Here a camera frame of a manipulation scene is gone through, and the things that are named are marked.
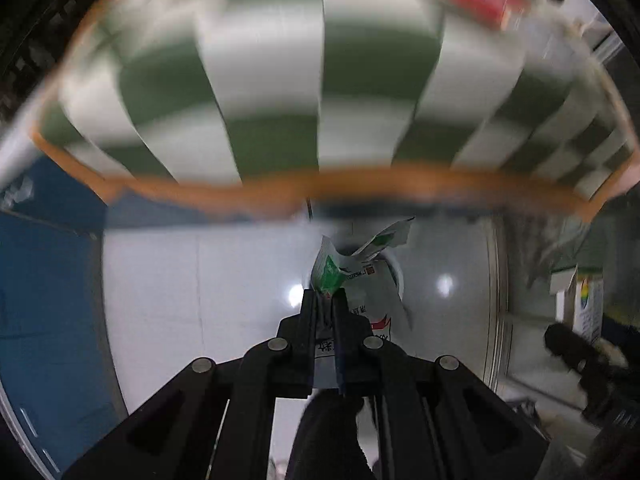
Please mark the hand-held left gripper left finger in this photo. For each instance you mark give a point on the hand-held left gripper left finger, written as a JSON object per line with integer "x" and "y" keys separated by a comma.
{"x": 309, "y": 317}

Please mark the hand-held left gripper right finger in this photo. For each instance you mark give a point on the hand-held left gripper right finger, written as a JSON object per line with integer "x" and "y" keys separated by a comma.
{"x": 340, "y": 320}

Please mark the white green torn wrapper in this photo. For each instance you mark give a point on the white green torn wrapper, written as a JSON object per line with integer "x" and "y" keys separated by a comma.
{"x": 357, "y": 275}

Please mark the person's dark trouser leg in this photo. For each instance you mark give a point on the person's dark trouser leg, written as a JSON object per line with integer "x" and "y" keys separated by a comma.
{"x": 327, "y": 440}

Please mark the green white checkered tablecloth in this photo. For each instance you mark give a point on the green white checkered tablecloth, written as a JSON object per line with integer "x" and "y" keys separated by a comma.
{"x": 365, "y": 85}

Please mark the black shoe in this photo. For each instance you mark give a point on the black shoe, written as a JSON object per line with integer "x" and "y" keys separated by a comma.
{"x": 580, "y": 355}

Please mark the cardboard box with colourful print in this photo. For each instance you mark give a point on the cardboard box with colourful print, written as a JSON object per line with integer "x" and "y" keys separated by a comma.
{"x": 585, "y": 300}

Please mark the blue panel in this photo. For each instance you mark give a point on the blue panel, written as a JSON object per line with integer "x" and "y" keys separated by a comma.
{"x": 50, "y": 300}

